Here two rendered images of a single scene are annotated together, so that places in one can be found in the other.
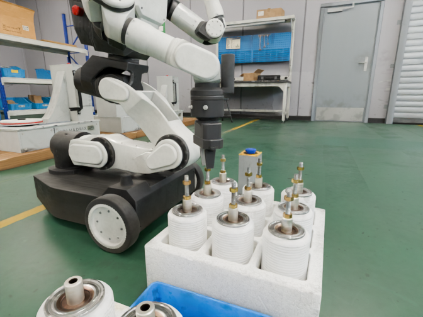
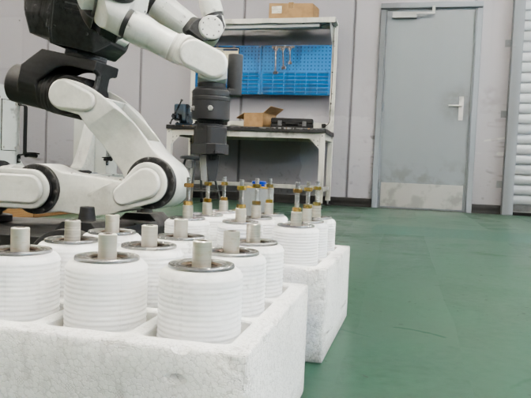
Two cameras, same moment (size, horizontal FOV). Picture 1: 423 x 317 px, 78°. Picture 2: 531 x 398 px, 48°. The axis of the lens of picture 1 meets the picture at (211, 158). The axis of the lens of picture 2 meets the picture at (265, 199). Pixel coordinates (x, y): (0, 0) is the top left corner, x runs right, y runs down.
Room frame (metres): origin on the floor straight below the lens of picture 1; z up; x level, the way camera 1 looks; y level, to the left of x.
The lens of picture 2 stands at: (-0.68, 0.10, 0.37)
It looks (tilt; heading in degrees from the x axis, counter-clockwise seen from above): 3 degrees down; 351
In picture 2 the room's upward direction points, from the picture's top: 2 degrees clockwise
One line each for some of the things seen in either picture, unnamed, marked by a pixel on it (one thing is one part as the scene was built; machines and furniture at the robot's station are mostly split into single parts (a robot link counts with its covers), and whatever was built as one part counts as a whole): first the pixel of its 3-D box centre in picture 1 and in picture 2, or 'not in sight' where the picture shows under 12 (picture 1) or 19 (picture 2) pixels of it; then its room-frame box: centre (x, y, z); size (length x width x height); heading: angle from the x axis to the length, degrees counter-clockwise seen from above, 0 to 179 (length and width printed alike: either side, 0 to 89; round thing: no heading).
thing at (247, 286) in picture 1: (245, 253); (253, 288); (0.65, -0.10, 0.09); 0.39 x 0.39 x 0.18; 66
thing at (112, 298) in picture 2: not in sight; (105, 333); (0.04, 0.17, 0.16); 0.10 x 0.10 x 0.18
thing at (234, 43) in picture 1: (233, 43); (224, 57); (5.77, -0.45, 1.54); 0.32 x 0.02 x 0.25; 68
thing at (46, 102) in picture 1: (36, 102); not in sight; (5.04, 3.33, 0.36); 0.50 x 0.38 x 0.21; 69
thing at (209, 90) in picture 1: (212, 78); (217, 78); (0.70, 0.00, 0.57); 0.11 x 0.11 x 0.11; 88
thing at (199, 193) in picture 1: (207, 193); (206, 215); (0.69, 0.01, 0.25); 0.08 x 0.08 x 0.01
